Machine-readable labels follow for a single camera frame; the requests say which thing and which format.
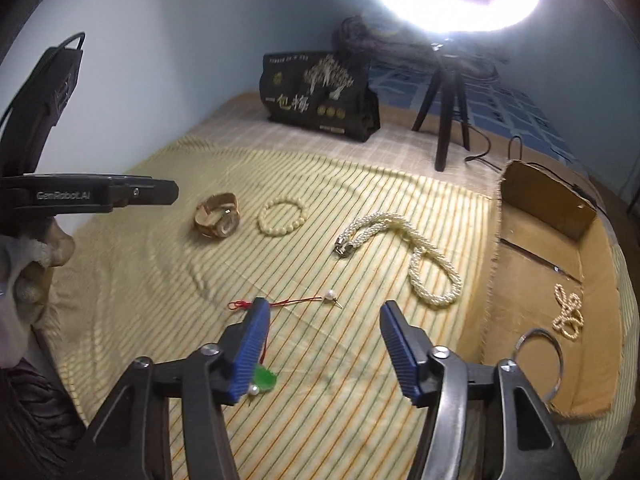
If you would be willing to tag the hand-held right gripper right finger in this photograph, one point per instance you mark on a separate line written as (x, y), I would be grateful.
(397, 345)

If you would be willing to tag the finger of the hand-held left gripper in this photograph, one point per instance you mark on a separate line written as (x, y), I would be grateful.
(150, 191)

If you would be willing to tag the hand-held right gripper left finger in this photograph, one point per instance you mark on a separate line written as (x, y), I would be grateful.
(252, 350)

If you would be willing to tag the gold wrist watch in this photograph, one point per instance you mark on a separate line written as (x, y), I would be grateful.
(220, 220)

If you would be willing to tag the cardboard box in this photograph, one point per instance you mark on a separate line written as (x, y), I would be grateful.
(530, 280)

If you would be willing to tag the person's left hand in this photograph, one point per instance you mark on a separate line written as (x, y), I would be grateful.
(30, 280)

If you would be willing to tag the yellow striped cloth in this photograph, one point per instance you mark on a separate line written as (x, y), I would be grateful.
(160, 270)

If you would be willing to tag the metal bangle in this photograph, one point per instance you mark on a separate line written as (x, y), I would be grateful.
(560, 355)

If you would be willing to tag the thin pearl strand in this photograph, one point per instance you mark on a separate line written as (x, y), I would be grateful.
(567, 317)

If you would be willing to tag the black printed bag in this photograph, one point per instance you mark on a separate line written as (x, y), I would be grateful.
(320, 95)

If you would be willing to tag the dark cloth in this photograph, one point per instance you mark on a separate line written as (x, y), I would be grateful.
(30, 410)

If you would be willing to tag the black tripod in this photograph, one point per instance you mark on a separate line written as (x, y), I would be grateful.
(447, 110)

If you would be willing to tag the blue patterned blanket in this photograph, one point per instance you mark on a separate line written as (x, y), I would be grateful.
(510, 110)

